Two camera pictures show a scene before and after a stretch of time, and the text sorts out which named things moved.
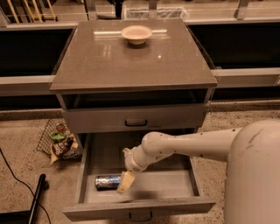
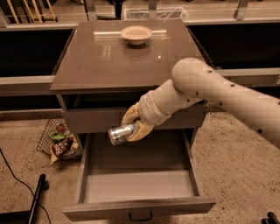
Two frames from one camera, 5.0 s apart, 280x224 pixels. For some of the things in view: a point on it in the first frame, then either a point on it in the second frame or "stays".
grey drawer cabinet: x=121 y=80 stays
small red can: x=60 y=128 stays
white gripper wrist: x=131 y=162 to x=150 y=108
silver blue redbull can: x=107 y=182 to x=119 y=135
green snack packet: x=58 y=136 stays
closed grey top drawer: x=161 y=117 stays
